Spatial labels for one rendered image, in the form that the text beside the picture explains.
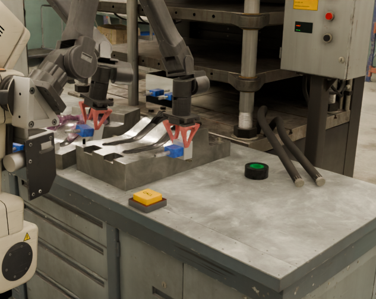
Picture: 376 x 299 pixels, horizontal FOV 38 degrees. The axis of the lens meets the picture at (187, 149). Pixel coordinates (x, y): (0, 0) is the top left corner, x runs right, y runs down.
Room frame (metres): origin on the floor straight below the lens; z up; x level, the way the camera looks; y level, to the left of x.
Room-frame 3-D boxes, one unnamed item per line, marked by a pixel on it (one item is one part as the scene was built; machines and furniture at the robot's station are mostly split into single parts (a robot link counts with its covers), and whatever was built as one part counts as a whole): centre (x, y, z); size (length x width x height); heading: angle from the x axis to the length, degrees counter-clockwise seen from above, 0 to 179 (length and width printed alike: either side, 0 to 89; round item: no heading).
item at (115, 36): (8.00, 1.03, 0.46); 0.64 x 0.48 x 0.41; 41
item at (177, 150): (1.55, 0.05, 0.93); 0.13 x 0.05 x 0.05; 135
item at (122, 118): (2.01, 0.43, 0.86); 0.50 x 0.26 x 0.11; 153
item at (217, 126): (2.87, -0.07, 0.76); 1.30 x 0.84 x 0.07; 46
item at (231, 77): (2.86, -0.09, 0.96); 1.29 x 0.83 x 0.18; 46
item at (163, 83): (2.77, -0.05, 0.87); 0.50 x 0.27 x 0.17; 136
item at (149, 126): (1.81, 0.13, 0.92); 0.35 x 0.16 x 0.09; 136
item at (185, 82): (1.58, 0.02, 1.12); 0.07 x 0.06 x 0.07; 141
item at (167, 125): (1.59, 0.03, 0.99); 0.07 x 0.07 x 0.09; 45
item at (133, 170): (1.82, 0.11, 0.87); 0.50 x 0.26 x 0.14; 136
